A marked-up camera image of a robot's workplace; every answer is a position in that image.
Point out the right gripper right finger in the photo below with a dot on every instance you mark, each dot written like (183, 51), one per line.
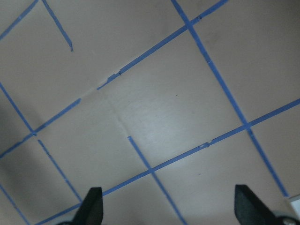
(249, 209)

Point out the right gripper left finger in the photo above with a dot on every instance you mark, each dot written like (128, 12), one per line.
(91, 211)

